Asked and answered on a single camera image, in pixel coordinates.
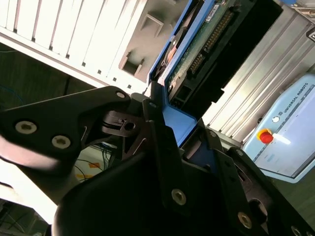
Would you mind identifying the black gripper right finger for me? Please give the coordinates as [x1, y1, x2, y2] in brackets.
[196, 119, 310, 236]

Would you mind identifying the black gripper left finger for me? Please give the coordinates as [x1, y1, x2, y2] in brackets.
[0, 82, 194, 212]

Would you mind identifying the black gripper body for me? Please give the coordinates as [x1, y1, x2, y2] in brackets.
[48, 150, 244, 236]

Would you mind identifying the hard disk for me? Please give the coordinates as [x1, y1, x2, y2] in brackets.
[147, 0, 298, 173]

